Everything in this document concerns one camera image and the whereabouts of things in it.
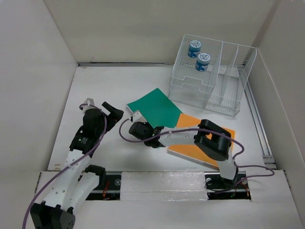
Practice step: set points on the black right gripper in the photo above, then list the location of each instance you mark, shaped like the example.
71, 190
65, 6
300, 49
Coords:
147, 124

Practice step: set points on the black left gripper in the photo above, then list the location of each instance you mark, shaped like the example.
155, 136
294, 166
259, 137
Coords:
113, 117

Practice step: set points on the green notebook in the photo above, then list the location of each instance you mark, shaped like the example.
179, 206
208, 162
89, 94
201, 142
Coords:
157, 109

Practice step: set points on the blue white jar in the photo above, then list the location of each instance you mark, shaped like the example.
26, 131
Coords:
202, 62
194, 48

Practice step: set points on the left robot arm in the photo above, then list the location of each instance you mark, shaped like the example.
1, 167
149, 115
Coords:
78, 178

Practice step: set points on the orange notebook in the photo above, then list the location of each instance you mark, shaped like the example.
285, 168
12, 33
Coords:
191, 152

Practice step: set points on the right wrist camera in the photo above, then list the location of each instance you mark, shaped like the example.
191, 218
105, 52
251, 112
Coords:
138, 117

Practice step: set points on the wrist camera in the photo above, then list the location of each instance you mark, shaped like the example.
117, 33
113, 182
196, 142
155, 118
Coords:
87, 104
138, 117

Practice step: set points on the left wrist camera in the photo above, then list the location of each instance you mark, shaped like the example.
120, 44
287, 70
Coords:
87, 104

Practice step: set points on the white wire desk organizer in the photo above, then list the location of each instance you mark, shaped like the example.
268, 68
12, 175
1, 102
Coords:
220, 88

